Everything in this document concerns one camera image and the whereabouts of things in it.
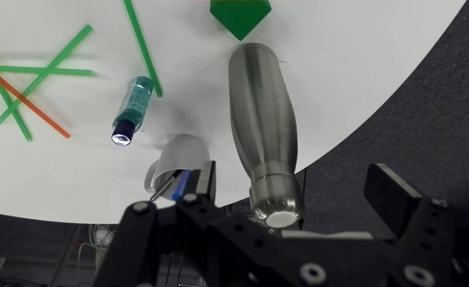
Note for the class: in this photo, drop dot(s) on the white cup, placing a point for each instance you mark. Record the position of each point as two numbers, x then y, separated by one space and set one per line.
184 153

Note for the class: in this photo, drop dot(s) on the small teal sanitizer bottle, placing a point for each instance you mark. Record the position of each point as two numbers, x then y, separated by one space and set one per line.
135 108

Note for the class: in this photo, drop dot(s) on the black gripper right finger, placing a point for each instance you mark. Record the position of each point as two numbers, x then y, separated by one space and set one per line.
421 228

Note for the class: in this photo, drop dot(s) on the silver metal bottle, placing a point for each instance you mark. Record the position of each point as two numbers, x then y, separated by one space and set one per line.
264 121

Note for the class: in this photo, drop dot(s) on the blue straw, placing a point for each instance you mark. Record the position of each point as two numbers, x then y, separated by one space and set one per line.
183 183

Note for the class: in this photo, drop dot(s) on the long green straw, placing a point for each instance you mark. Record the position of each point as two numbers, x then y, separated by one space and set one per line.
145 49

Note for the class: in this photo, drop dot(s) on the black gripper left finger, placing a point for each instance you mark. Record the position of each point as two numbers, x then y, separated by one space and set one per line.
133 239

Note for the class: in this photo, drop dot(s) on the silver metal pen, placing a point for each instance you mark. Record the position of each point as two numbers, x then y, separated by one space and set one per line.
164 186

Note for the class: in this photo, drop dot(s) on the green cube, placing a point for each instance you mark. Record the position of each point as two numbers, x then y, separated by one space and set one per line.
240 16

